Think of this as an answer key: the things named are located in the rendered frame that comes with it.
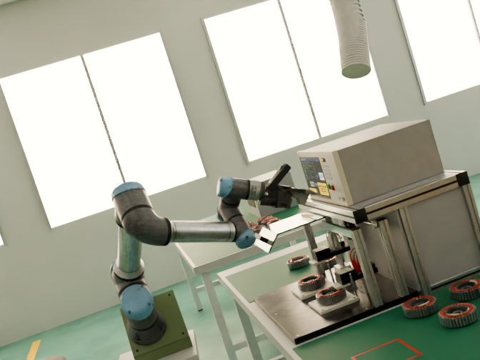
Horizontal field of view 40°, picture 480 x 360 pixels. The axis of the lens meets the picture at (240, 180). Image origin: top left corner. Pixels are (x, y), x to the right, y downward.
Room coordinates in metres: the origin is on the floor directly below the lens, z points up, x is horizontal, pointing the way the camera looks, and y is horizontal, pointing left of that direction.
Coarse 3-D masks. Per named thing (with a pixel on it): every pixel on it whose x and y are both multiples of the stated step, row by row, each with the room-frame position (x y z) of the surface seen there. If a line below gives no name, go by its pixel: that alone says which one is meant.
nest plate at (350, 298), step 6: (348, 294) 2.37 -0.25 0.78; (342, 300) 2.33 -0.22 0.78; (348, 300) 2.31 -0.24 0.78; (354, 300) 2.30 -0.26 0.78; (312, 306) 2.38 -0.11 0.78; (318, 306) 2.34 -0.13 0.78; (324, 306) 2.32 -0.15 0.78; (330, 306) 2.30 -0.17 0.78; (336, 306) 2.29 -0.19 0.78; (342, 306) 2.29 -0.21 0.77; (324, 312) 2.28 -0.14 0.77
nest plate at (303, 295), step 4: (328, 280) 2.63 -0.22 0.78; (324, 284) 2.58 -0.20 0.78; (328, 284) 2.57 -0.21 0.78; (296, 288) 2.66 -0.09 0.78; (320, 288) 2.55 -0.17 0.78; (324, 288) 2.54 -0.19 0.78; (292, 292) 2.65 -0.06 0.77; (296, 292) 2.60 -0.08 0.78; (300, 292) 2.58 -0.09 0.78; (304, 292) 2.56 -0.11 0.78; (308, 292) 2.55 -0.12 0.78; (312, 292) 2.53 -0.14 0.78; (316, 292) 2.53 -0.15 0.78; (300, 296) 2.53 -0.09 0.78; (304, 296) 2.52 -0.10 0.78; (308, 296) 2.52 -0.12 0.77
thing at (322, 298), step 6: (330, 288) 2.40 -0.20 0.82; (342, 288) 2.35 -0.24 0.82; (318, 294) 2.36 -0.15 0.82; (324, 294) 2.39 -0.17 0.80; (330, 294) 2.32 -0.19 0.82; (336, 294) 2.31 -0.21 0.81; (342, 294) 2.32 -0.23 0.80; (318, 300) 2.34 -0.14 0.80; (324, 300) 2.32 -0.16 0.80; (330, 300) 2.31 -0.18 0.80; (336, 300) 2.31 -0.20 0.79
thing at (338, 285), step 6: (342, 270) 2.39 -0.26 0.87; (348, 270) 2.37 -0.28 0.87; (354, 270) 2.35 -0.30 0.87; (336, 276) 2.38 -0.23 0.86; (342, 276) 2.34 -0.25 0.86; (348, 276) 2.35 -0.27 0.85; (354, 276) 2.35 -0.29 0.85; (360, 276) 2.35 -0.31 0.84; (336, 282) 2.40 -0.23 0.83; (342, 282) 2.34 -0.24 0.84; (348, 282) 2.34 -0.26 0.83; (336, 288) 2.34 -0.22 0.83
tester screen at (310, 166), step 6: (306, 162) 2.62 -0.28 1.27; (312, 162) 2.54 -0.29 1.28; (318, 162) 2.47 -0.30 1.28; (306, 168) 2.64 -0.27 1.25; (312, 168) 2.56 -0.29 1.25; (318, 168) 2.49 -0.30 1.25; (306, 174) 2.67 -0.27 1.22; (312, 174) 2.59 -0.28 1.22; (306, 180) 2.69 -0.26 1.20; (312, 180) 2.61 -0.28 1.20; (318, 180) 2.54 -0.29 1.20; (312, 186) 2.64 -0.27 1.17; (318, 186) 2.56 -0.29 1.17
